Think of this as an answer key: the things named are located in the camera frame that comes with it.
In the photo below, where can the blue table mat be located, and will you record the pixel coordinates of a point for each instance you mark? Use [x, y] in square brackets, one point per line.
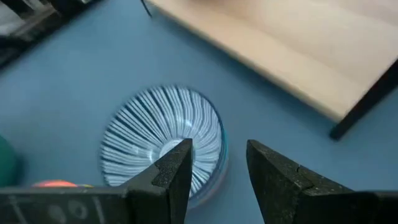
[77, 93]

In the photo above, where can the green bowl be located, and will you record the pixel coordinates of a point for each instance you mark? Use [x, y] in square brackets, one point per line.
[6, 161]

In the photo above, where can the wooden shelf with black legs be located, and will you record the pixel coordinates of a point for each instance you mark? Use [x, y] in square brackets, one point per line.
[295, 46]

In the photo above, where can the orange patterned bowl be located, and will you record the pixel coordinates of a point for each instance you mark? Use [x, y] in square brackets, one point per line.
[56, 183]

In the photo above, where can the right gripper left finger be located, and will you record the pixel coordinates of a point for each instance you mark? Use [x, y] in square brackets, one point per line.
[168, 193]

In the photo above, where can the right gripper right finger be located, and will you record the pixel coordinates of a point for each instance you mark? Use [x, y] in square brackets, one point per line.
[286, 193]

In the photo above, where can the blue white striped bowl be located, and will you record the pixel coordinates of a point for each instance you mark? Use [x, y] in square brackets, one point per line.
[140, 130]

